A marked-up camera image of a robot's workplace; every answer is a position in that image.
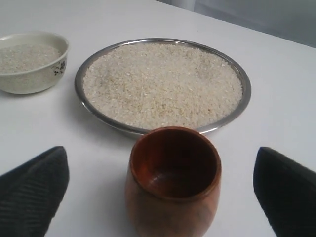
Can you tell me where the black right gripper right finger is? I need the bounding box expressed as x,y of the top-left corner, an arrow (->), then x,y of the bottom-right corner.
253,147 -> 316,237

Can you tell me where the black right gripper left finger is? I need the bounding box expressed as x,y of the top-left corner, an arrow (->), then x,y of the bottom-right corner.
0,146 -> 70,237

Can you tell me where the brown wooden cup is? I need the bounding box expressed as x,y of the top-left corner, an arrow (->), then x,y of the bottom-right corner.
125,126 -> 222,237

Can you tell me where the white ceramic bowl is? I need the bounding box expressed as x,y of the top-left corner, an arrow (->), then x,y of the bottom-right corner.
0,32 -> 70,94

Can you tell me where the rice in white bowl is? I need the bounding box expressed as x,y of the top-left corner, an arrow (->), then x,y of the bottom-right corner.
0,44 -> 61,74

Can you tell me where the rice on steel plate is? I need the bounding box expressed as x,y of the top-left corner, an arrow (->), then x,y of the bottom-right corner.
83,43 -> 242,130

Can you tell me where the round steel plate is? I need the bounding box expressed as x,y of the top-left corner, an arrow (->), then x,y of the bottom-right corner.
74,38 -> 251,138

